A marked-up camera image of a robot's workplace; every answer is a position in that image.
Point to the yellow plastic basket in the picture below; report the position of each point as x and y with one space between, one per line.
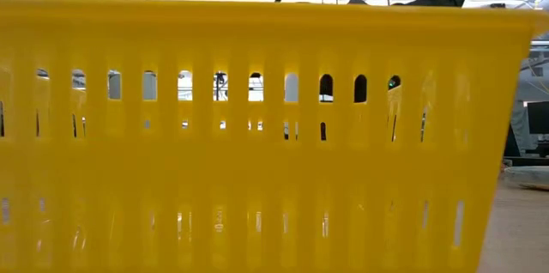
274 165

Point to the grey covered machine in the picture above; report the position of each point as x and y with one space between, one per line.
532 92

